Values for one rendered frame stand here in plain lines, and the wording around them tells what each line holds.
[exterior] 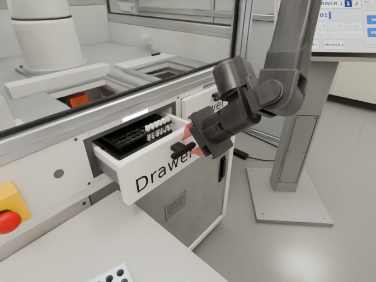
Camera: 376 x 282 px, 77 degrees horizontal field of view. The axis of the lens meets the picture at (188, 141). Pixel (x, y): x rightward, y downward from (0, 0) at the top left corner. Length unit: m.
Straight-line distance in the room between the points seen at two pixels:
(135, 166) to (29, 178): 0.21
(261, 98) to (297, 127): 1.13
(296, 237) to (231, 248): 0.39
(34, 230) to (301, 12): 0.67
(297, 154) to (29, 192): 1.39
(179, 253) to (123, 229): 0.14
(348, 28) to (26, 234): 1.38
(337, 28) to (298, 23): 0.92
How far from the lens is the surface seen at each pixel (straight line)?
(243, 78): 0.44
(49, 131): 0.54
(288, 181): 1.74
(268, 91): 0.38
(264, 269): 1.44
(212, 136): 0.47
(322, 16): 1.35
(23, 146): 0.54
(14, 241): 0.67
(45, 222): 0.67
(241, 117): 0.41
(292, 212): 1.69
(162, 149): 0.53
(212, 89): 0.83
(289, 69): 0.39
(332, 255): 1.62
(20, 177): 0.57
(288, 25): 0.43
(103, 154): 0.58
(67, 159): 0.58
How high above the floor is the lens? 1.21
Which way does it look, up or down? 33 degrees down
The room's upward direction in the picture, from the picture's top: straight up
